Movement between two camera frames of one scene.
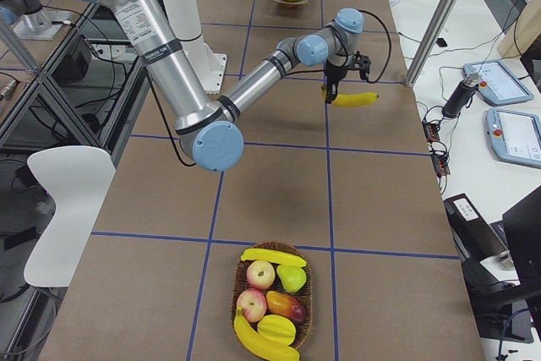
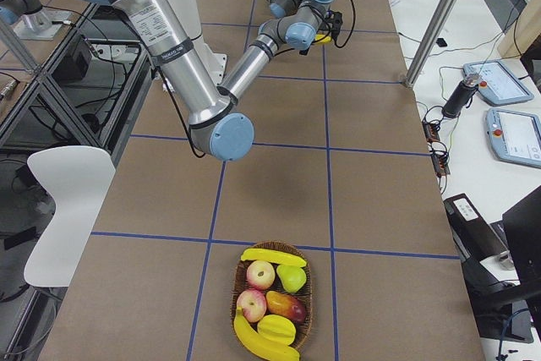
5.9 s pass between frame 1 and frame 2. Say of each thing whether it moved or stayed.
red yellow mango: stayed
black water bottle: stayed
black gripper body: moved
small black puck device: stayed
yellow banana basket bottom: stayed
